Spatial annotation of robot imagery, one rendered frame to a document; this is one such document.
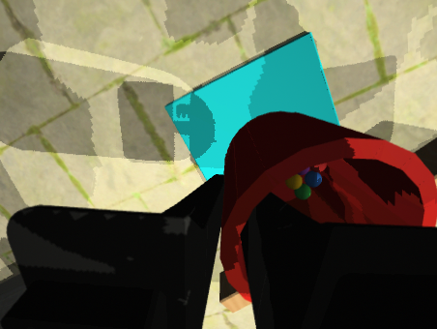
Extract dark blue marble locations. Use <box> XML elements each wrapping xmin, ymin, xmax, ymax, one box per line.
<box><xmin>304</xmin><ymin>171</ymin><xmax>322</xmax><ymax>188</ymax></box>

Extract green marble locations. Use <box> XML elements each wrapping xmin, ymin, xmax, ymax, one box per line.
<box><xmin>295</xmin><ymin>184</ymin><xmax>311</xmax><ymax>200</ymax></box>

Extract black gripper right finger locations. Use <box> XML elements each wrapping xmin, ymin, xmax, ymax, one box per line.
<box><xmin>240</xmin><ymin>192</ymin><xmax>437</xmax><ymax>329</ymax></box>

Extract yellow marble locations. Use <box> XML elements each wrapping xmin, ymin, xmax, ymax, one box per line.
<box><xmin>285</xmin><ymin>174</ymin><xmax>302</xmax><ymax>190</ymax></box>

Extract dark purple marble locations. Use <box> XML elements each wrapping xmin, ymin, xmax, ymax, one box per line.
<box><xmin>298</xmin><ymin>167</ymin><xmax>309</xmax><ymax>175</ymax></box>

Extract wooden bar with dark middle section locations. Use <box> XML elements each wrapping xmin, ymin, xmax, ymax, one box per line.
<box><xmin>219</xmin><ymin>137</ymin><xmax>437</xmax><ymax>314</ymax></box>

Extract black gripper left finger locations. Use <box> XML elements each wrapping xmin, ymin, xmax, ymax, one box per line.
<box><xmin>7</xmin><ymin>174</ymin><xmax>224</xmax><ymax>329</ymax></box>

